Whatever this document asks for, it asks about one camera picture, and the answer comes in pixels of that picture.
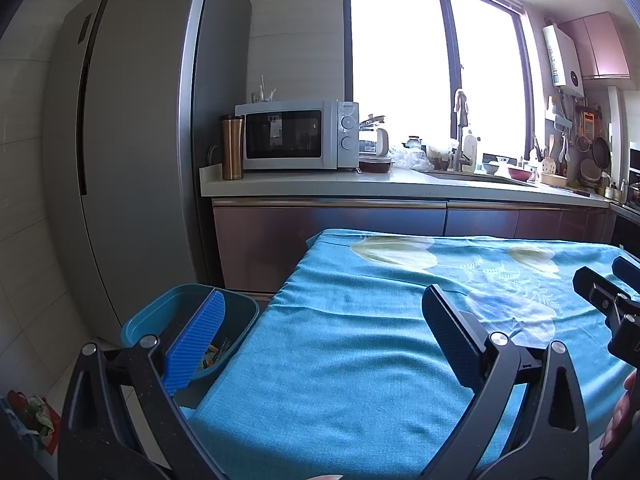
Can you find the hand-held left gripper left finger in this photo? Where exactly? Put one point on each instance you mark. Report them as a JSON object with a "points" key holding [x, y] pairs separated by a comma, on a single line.
{"points": [[195, 345]]}

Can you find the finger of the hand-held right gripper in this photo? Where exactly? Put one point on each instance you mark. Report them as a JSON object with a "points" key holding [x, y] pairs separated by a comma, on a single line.
{"points": [[600, 292], [627, 267]]}

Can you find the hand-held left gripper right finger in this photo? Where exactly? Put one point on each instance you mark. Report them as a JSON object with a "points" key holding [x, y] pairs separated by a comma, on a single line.
{"points": [[450, 345]]}

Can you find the blue plastic trash bin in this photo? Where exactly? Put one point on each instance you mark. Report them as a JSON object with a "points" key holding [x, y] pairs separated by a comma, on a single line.
{"points": [[150, 320]]}

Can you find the blue floral tablecloth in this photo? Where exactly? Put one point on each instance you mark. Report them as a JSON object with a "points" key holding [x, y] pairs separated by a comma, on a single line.
{"points": [[350, 360]]}

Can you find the hanging frying pan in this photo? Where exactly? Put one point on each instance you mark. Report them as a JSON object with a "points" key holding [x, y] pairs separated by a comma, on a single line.
{"points": [[601, 152]]}

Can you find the red bowl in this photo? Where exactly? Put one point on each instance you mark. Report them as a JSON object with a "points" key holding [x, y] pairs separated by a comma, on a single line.
{"points": [[520, 174]]}

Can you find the brown steel base cabinet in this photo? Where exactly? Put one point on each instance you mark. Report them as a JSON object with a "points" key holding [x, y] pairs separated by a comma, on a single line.
{"points": [[350, 220]]}

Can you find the steel kitchen sink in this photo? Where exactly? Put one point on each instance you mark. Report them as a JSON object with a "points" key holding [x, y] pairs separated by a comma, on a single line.
{"points": [[475, 176]]}

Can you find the colourful packaging pile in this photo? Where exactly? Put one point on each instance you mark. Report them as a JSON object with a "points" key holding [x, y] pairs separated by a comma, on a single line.
{"points": [[30, 410]]}

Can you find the clear plastic bag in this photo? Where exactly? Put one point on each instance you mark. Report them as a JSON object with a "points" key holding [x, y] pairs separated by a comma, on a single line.
{"points": [[410, 157]]}

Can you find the grey refrigerator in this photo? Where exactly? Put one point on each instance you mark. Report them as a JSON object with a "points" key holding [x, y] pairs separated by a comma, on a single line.
{"points": [[140, 160]]}

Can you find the white soap bottle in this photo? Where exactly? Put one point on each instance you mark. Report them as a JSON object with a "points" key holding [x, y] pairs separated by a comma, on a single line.
{"points": [[470, 147]]}

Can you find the dark lidded bowl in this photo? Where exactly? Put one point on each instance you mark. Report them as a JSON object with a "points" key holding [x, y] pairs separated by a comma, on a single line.
{"points": [[375, 165]]}

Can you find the copper travel tumbler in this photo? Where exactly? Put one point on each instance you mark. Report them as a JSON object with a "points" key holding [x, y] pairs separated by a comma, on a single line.
{"points": [[231, 150]]}

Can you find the white electric kettle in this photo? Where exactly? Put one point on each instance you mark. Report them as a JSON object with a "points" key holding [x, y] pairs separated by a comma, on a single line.
{"points": [[381, 142]]}

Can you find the kitchen faucet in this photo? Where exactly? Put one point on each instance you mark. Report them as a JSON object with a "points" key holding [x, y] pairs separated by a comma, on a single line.
{"points": [[459, 130]]}

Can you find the white water heater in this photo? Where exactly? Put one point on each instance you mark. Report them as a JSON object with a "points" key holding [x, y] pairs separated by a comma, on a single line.
{"points": [[562, 55]]}

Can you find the white microwave oven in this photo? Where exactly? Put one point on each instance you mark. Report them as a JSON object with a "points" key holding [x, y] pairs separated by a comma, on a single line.
{"points": [[280, 135]]}

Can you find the small white holder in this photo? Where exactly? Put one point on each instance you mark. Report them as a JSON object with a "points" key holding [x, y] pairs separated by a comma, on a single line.
{"points": [[262, 92]]}

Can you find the kitchen window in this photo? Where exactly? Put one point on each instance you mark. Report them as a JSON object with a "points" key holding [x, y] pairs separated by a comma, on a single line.
{"points": [[400, 60]]}

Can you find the pink wall cabinet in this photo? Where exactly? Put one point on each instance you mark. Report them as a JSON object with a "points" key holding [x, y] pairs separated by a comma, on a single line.
{"points": [[600, 45]]}

